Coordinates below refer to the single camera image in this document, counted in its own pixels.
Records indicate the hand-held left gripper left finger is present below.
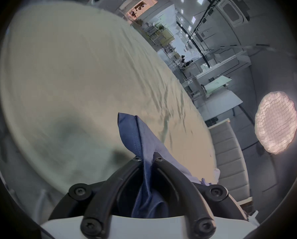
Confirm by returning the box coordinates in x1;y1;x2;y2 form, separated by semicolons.
48;157;142;238

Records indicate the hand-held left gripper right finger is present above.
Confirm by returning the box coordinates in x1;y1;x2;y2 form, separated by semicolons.
154;156;246;239

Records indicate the dark blue shirt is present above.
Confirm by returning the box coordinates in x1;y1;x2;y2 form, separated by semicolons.
118;113;221;219

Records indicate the grey padded headboard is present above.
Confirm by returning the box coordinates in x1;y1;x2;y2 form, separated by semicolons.
208;119;253;206

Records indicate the bed with beige sheet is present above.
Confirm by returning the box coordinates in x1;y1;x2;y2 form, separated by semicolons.
0;1;218;196

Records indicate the round studio lamp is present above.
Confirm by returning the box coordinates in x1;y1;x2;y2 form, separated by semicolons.
255;91;297;155

